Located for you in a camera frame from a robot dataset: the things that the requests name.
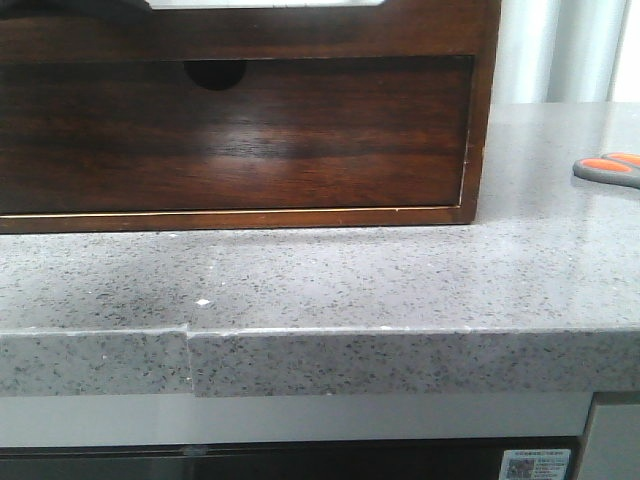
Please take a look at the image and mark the grey orange handled scissors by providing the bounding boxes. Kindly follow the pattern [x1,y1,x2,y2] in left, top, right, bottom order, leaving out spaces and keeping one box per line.
[573,152,639,189]

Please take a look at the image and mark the white QR code sticker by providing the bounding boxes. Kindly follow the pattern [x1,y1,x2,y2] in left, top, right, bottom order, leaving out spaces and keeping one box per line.
[498,449,571,480]

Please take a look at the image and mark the dark wooden drawer cabinet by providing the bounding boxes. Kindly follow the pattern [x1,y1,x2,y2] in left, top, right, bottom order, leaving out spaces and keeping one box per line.
[1,1,499,234]

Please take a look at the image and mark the grey cabinet door panel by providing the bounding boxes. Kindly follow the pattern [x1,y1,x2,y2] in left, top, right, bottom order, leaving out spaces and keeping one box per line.
[576,392,639,479]

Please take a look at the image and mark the lower wooden drawer with notch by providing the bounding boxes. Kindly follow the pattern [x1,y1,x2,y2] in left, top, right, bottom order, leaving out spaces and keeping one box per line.
[1,57,472,214]

